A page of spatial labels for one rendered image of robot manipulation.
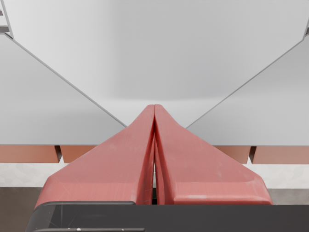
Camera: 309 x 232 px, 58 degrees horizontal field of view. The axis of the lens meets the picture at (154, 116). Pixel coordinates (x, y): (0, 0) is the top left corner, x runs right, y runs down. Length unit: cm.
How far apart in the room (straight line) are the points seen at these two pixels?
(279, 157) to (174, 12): 17
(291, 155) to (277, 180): 25
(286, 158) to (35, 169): 39
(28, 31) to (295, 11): 16
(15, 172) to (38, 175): 4
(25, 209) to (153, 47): 172
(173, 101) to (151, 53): 4
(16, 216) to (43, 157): 165
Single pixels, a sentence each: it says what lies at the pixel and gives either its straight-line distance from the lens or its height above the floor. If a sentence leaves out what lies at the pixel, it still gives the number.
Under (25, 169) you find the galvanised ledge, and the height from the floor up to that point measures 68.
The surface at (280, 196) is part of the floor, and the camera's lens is 174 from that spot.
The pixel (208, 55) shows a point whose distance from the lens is 19.
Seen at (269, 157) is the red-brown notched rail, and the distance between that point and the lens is 29.
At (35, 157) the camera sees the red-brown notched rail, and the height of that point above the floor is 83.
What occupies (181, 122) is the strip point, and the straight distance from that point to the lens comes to 21.
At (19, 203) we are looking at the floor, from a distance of 183.
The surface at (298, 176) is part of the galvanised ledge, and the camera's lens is 55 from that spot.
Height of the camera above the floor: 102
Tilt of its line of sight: 56 degrees down
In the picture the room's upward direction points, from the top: 179 degrees counter-clockwise
